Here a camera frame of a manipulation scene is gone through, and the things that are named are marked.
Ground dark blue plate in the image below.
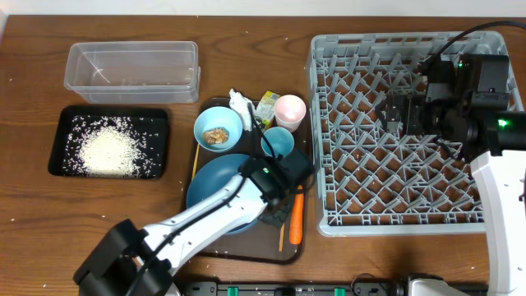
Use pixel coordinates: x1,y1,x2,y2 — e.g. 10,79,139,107
187,154,263,239

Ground yellow green snack wrapper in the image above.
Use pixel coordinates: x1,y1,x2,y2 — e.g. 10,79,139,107
254,90,280,132

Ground brown food scrap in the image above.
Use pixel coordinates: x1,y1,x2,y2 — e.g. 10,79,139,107
202,127,229,145

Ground light blue bowl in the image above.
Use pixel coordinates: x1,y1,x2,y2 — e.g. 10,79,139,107
193,107,243,153

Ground white tissue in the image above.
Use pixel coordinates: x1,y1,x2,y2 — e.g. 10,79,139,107
229,89,255,132

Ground pile of white rice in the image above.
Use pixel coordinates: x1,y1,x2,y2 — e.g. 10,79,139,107
60,115,168,179

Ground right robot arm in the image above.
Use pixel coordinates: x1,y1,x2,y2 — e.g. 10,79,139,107
375,95,525,295

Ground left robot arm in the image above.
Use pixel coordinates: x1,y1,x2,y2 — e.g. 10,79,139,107
73,150,314,296

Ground grey dishwasher rack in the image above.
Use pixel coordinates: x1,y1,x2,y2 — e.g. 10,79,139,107
307,31,507,237

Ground right wooden chopstick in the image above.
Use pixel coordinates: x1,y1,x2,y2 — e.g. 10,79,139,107
279,223,285,252

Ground wooden chopstick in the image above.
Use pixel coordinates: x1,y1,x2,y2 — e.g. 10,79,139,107
192,144,201,173
279,223,285,252

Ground orange carrot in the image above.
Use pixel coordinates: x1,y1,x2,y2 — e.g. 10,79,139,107
288,186,305,245

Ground light blue cup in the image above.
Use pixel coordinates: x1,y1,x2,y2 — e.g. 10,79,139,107
261,127,294,158

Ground pink cup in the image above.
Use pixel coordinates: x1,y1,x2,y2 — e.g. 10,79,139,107
275,95,307,132

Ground left wooden chopstick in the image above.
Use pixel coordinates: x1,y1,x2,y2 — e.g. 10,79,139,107
192,144,201,173

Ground black tray bin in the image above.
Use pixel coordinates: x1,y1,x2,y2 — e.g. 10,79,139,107
48,105,169,179

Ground clear plastic bin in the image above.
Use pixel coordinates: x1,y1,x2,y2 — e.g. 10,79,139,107
64,41,201,104

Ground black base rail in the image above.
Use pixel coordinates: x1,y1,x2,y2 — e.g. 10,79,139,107
180,280,492,296

